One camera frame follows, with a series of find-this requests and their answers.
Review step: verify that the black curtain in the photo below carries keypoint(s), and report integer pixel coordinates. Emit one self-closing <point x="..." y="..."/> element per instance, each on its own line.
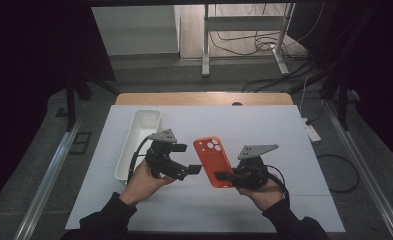
<point x="380" y="66"/>
<point x="27" y="66"/>

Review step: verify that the person's right hand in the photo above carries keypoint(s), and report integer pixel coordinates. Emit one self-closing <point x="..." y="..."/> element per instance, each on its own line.
<point x="265" y="196"/>

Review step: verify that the white plastic bin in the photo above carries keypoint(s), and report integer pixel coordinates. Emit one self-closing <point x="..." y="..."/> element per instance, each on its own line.
<point x="144" y="125"/>

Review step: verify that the aluminium rail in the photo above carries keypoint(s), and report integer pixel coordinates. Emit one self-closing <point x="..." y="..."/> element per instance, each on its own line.
<point x="50" y="180"/>
<point x="364" y="166"/>

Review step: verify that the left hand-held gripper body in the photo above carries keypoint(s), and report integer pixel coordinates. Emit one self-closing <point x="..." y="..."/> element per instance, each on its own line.
<point x="160" y="160"/>

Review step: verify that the white panel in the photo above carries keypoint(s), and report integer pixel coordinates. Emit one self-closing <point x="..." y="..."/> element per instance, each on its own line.
<point x="134" y="30"/>

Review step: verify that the person's left hand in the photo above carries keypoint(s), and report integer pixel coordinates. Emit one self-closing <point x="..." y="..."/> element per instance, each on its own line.
<point x="140" y="185"/>

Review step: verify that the white board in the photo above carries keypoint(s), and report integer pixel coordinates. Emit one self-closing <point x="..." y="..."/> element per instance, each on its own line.
<point x="217" y="206"/>

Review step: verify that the black metal stand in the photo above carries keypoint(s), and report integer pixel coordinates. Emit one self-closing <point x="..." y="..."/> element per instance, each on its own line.
<point x="342" y="103"/>
<point x="71" y="106"/>

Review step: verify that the white power strip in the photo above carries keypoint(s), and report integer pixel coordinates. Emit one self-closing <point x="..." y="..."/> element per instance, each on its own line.
<point x="312" y="131"/>

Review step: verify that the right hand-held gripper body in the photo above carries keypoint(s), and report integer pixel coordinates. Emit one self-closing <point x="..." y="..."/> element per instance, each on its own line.
<point x="250" y="175"/>

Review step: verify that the wooden table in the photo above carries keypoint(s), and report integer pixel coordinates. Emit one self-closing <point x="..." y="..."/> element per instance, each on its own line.
<point x="184" y="99"/>

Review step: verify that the orange phone case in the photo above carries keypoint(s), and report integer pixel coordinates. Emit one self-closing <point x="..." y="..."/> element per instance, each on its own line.
<point x="212" y="160"/>

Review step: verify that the grey metal desk frame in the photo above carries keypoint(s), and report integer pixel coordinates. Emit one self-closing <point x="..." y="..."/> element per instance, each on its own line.
<point x="244" y="23"/>

